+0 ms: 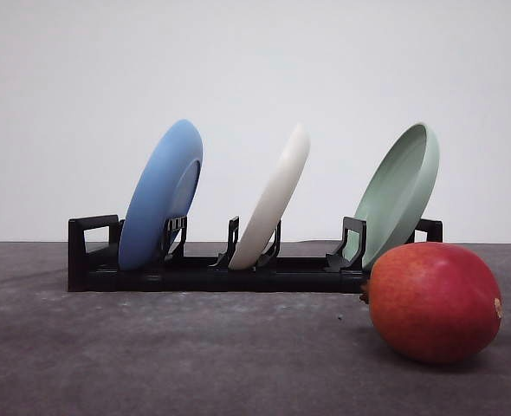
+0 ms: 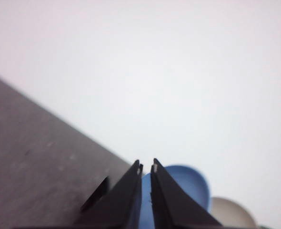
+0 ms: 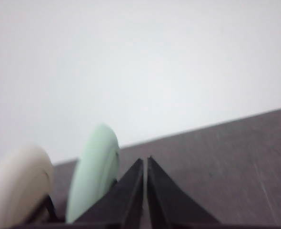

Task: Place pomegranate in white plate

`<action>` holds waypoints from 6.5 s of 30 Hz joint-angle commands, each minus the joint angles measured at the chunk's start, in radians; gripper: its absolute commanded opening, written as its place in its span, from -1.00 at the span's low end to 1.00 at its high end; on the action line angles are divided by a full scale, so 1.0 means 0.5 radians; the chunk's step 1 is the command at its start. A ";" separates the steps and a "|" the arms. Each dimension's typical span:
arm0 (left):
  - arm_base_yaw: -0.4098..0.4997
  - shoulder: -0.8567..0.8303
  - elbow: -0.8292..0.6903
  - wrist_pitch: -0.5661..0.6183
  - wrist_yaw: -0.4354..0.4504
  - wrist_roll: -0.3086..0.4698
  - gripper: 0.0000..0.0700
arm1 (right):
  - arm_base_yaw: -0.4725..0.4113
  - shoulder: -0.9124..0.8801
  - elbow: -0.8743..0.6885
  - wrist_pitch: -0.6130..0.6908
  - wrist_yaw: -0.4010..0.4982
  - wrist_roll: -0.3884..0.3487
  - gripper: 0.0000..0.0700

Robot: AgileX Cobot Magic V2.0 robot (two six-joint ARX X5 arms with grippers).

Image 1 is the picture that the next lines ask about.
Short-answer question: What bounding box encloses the blue plate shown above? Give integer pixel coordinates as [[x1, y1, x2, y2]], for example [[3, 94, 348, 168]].
[[119, 120, 204, 271]]

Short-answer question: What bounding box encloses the black plastic dish rack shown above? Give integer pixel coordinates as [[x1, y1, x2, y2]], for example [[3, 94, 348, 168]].
[[68, 215, 443, 293]]

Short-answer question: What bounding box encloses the green plate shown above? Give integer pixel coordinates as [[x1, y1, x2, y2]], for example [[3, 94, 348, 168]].
[[344, 123, 440, 270]]

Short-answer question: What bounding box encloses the white plate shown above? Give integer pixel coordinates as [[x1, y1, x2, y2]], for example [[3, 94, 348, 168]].
[[230, 124, 311, 270]]

